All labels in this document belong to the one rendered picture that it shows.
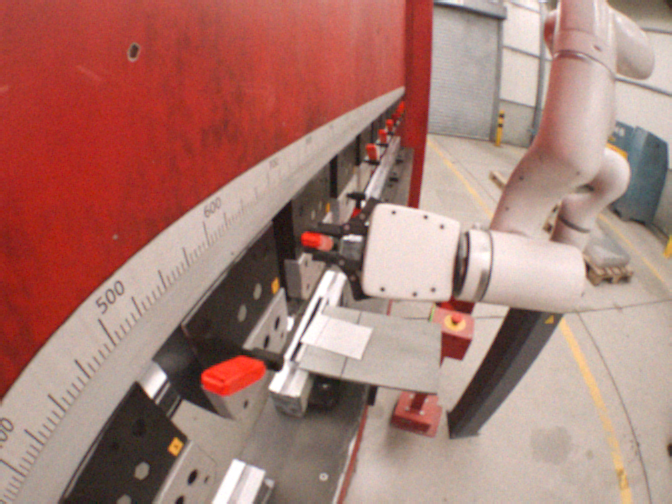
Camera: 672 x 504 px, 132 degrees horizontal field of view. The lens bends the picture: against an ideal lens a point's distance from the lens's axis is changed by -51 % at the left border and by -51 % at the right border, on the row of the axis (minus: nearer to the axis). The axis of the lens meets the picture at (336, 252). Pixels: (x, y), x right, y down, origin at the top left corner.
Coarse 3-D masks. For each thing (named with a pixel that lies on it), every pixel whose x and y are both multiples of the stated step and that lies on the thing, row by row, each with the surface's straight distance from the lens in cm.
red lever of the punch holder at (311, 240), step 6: (306, 234) 34; (312, 234) 34; (318, 234) 34; (306, 240) 33; (312, 240) 33; (318, 240) 33; (324, 240) 35; (330, 240) 38; (336, 240) 41; (306, 246) 34; (312, 246) 34; (318, 246) 34; (324, 246) 35; (330, 246) 38; (336, 246) 41
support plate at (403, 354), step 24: (336, 312) 68; (384, 336) 64; (408, 336) 64; (432, 336) 66; (312, 360) 59; (336, 360) 59; (360, 360) 59; (384, 360) 60; (408, 360) 60; (432, 360) 62; (384, 384) 57; (408, 384) 57; (432, 384) 58
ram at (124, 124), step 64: (0, 0) 15; (64, 0) 16; (128, 0) 18; (192, 0) 21; (256, 0) 28; (320, 0) 44; (384, 0) 115; (0, 64) 14; (64, 64) 15; (128, 64) 17; (192, 64) 20; (256, 64) 27; (320, 64) 43; (384, 64) 113; (0, 128) 14; (64, 128) 14; (128, 128) 16; (192, 128) 20; (256, 128) 27; (0, 192) 13; (64, 192) 14; (128, 192) 16; (192, 192) 20; (0, 256) 14; (64, 256) 15; (128, 256) 17; (0, 320) 14; (64, 320) 16; (0, 384) 15; (128, 384) 19; (64, 448) 18
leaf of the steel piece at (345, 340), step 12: (336, 324) 65; (348, 324) 65; (324, 336) 63; (336, 336) 63; (348, 336) 63; (360, 336) 63; (324, 348) 61; (336, 348) 61; (348, 348) 61; (360, 348) 61
